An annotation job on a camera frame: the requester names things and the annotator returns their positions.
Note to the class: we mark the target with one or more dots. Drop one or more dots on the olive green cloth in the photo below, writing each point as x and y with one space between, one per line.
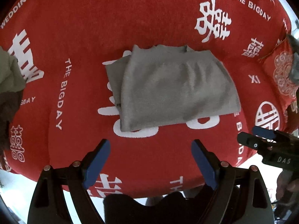
10 72

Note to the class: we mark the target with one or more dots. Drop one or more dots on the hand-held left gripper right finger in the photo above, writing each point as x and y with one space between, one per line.
204 163

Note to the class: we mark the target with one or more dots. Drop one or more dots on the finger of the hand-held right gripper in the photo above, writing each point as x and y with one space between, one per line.
251 141
265 132

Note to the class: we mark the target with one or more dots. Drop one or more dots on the grey cloth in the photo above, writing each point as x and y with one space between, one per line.
294 63

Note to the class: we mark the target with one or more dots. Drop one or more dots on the red printed blanket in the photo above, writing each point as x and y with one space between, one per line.
93 28

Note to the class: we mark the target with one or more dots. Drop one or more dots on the dark brown cloth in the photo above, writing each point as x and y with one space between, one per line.
8 116

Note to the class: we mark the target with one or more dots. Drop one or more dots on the red patterned pillow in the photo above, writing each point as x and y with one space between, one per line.
283 77

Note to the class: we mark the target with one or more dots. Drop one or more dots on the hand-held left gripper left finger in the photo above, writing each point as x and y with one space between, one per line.
95 163

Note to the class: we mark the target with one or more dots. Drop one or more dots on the grey knit sweater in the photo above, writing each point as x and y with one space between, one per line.
177 86

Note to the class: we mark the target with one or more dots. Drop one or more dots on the person's right hand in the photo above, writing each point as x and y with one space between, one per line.
286 184

